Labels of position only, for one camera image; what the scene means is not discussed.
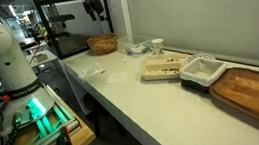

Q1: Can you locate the small white side table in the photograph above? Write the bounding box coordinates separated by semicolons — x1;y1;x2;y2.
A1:
25;48;60;69

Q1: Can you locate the white bowl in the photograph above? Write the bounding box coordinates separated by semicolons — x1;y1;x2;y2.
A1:
186;50;217;66

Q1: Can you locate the beige compartment lunch pack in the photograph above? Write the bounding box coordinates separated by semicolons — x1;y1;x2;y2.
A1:
139;51;186;84

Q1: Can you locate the crumpled clear plastic wrap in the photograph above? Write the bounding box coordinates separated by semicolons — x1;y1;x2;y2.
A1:
77;64;108;83

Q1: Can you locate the wooden cart top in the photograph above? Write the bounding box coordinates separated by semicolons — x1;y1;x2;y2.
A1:
6;97;98;145

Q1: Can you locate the patterned paper cup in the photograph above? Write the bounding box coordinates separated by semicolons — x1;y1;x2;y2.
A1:
150;37;166;57

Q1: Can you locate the flat beige wooden piece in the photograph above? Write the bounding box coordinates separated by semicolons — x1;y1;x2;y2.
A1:
177;52;189;60

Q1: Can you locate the dark basket with white lining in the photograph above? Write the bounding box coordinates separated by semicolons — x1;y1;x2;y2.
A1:
176;53;233;98

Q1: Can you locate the black metal shelf frame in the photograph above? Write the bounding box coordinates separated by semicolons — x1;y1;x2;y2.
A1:
30;0;118;63

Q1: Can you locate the clear plastic container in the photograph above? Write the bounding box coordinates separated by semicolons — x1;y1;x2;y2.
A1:
116;32;156;61

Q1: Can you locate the woven wicker bowl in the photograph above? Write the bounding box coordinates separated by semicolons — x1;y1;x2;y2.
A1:
85;32;121;58

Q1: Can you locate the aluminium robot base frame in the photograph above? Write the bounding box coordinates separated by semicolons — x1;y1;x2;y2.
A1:
0;81;85;145

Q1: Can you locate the brown wooden tray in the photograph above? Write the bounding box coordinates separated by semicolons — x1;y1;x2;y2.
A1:
206;64;259;145

